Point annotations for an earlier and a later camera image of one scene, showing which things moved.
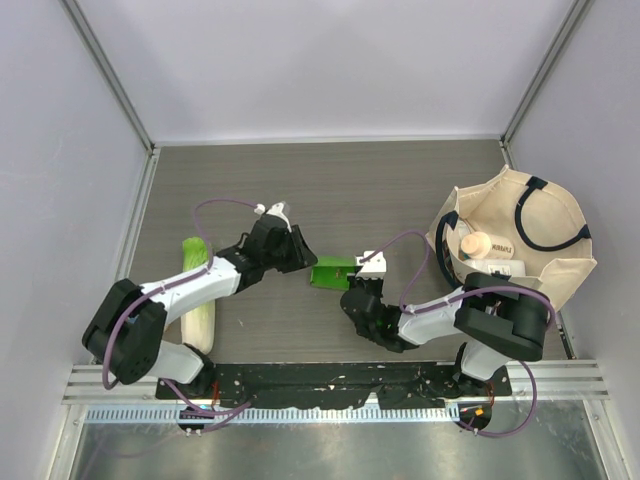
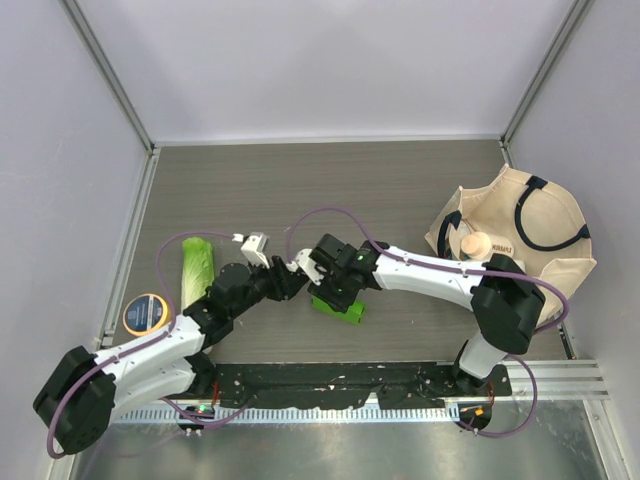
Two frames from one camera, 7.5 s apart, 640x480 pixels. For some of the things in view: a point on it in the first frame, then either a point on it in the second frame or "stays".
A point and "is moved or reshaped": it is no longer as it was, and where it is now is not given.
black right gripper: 354,281 -> 338,303
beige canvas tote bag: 546,228 stays
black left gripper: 302,256 -> 285,284
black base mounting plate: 396,385 stays
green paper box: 331,272 is moved or reshaped
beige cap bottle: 476,245 stays
